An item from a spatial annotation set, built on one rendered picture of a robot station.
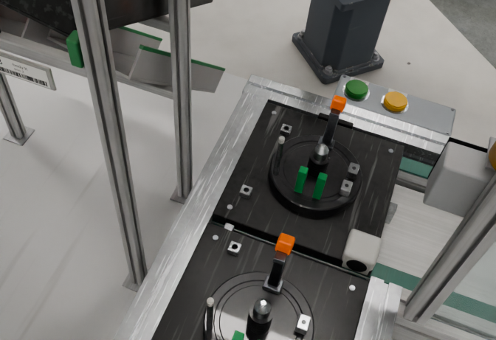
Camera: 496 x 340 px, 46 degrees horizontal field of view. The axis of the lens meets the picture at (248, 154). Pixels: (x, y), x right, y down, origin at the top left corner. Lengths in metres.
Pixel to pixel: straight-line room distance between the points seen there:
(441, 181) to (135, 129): 0.63
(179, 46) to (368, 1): 0.46
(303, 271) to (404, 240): 0.20
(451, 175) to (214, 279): 0.35
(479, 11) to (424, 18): 1.62
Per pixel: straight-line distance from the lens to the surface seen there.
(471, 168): 0.62
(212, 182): 0.90
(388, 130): 1.00
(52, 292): 0.94
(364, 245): 0.83
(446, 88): 1.26
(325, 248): 0.84
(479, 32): 2.90
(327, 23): 1.14
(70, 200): 1.01
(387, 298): 0.84
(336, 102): 0.87
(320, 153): 0.84
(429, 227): 0.97
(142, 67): 0.73
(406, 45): 1.33
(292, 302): 0.78
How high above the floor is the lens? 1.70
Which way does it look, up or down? 53 degrees down
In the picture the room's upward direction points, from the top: 6 degrees clockwise
